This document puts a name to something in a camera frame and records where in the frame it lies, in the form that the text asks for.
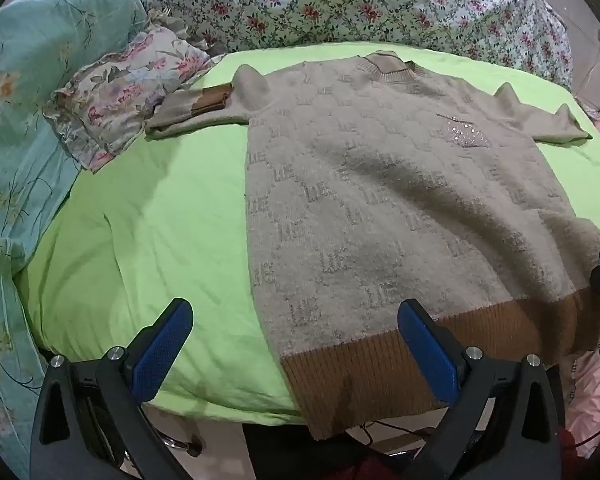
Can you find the teal floral quilt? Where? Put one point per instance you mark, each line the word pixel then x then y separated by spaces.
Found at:
pixel 30 70

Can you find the white red-flowered duvet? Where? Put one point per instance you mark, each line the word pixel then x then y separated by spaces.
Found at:
pixel 330 5

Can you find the ruffled floral pillow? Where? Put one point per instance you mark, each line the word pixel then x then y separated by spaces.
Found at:
pixel 130 85

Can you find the lime green bed sheet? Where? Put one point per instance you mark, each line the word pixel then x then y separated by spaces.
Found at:
pixel 155 235

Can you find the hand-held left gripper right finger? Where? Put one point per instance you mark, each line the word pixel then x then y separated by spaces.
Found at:
pixel 425 350

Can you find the beige knit sweater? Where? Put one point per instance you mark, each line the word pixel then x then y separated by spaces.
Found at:
pixel 380 210

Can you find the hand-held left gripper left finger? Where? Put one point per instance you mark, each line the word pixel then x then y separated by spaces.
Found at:
pixel 162 350

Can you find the pink printed cloth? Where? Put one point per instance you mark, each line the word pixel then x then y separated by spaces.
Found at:
pixel 595 375

